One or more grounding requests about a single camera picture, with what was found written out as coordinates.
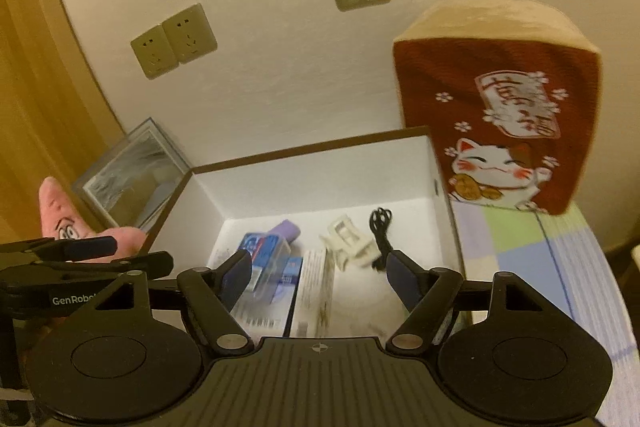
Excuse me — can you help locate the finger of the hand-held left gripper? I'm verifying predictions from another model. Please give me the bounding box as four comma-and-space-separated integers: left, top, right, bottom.
0, 235, 119, 262
0, 251, 174, 280

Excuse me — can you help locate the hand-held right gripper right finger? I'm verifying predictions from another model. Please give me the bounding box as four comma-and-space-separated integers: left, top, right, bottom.
386, 251, 561, 353

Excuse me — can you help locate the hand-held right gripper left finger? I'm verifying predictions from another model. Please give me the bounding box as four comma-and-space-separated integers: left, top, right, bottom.
75, 251, 255, 355

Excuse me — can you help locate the clear box with blue label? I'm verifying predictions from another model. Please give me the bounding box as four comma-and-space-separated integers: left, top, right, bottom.
235, 232, 293, 303

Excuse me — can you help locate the black cable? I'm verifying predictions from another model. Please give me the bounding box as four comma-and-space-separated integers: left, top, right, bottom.
368, 207, 396, 273

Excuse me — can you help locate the blue and white medicine box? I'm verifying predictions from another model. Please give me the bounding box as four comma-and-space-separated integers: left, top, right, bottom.
232, 256, 304, 338

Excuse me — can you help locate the purple bottle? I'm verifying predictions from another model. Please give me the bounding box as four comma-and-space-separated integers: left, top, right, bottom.
270, 219, 302, 245

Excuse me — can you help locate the green and white ointment box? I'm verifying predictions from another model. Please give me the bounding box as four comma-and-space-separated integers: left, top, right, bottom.
290, 247, 338, 338

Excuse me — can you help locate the brown cardboard box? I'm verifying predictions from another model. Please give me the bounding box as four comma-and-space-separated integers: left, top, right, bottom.
142, 127, 473, 343

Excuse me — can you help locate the pink starfish plush toy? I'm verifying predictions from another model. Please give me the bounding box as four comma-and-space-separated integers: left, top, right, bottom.
39, 176, 148, 264

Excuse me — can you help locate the framed picture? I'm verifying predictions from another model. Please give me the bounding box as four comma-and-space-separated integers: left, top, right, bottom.
71, 118, 193, 230

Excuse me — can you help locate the wooden panel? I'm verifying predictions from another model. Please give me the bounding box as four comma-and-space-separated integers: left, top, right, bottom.
0, 0, 123, 243

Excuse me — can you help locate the checked bed sheet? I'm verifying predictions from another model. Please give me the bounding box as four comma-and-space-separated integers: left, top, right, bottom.
450, 197, 640, 378

